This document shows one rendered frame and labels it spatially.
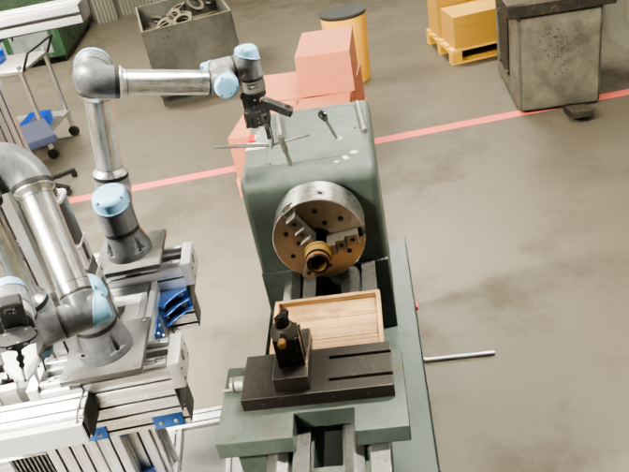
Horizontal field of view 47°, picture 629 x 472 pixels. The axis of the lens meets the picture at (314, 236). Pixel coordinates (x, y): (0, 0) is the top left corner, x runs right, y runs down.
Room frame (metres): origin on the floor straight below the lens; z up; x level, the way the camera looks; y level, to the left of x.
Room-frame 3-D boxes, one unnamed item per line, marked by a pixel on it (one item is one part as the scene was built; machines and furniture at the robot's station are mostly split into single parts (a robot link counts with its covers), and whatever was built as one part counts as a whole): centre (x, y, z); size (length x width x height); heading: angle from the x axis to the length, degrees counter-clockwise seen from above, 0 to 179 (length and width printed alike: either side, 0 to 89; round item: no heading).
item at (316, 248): (1.95, 0.00, 1.08); 0.09 x 0.09 x 0.09; 82
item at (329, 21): (6.37, -0.64, 0.32); 0.42 x 0.40 x 0.63; 87
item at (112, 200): (2.09, 0.62, 1.33); 0.13 x 0.12 x 0.14; 9
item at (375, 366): (1.54, 0.07, 0.95); 0.43 x 0.18 x 0.04; 82
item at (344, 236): (2.01, -0.10, 1.09); 0.12 x 0.11 x 0.05; 82
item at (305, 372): (1.58, 0.13, 1.00); 0.20 x 0.10 x 0.05; 172
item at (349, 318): (1.82, 0.02, 0.88); 0.36 x 0.30 x 0.04; 82
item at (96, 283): (1.59, 0.64, 1.33); 0.13 x 0.12 x 0.14; 110
